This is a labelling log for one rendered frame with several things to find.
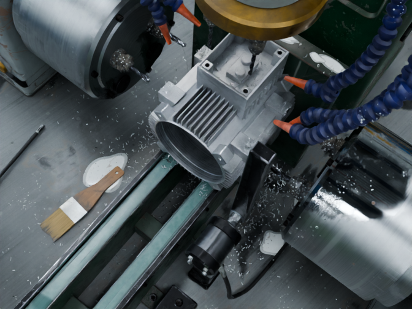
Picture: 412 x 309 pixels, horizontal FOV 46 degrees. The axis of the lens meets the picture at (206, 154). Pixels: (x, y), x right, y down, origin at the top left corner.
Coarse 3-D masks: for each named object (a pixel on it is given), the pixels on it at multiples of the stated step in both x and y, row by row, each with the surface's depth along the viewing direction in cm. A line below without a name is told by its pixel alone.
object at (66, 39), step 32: (32, 0) 83; (64, 0) 81; (96, 0) 80; (128, 0) 80; (160, 0) 88; (32, 32) 85; (64, 32) 81; (96, 32) 79; (128, 32) 85; (160, 32) 89; (64, 64) 85; (96, 64) 84; (128, 64) 85; (96, 96) 90
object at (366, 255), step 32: (384, 128) 76; (352, 160) 69; (384, 160) 70; (320, 192) 70; (352, 192) 68; (384, 192) 68; (288, 224) 75; (320, 224) 71; (352, 224) 69; (384, 224) 67; (320, 256) 74; (352, 256) 70; (384, 256) 68; (352, 288) 75; (384, 288) 70
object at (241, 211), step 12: (252, 156) 60; (264, 156) 59; (252, 168) 63; (264, 168) 60; (240, 180) 68; (252, 180) 66; (264, 180) 67; (240, 192) 72; (252, 192) 69; (240, 204) 76; (252, 204) 74; (240, 216) 79
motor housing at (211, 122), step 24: (192, 72) 86; (192, 96) 80; (288, 96) 87; (168, 120) 80; (192, 120) 78; (216, 120) 79; (240, 120) 81; (264, 120) 83; (168, 144) 91; (192, 144) 93; (216, 144) 78; (264, 144) 87; (192, 168) 92; (216, 168) 90; (240, 168) 82
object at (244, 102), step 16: (224, 48) 82; (240, 48) 83; (272, 48) 81; (208, 64) 78; (224, 64) 81; (240, 64) 80; (256, 64) 80; (272, 64) 81; (208, 80) 78; (224, 80) 80; (240, 80) 78; (272, 80) 81; (224, 96) 79; (240, 96) 75; (256, 96) 79; (240, 112) 79
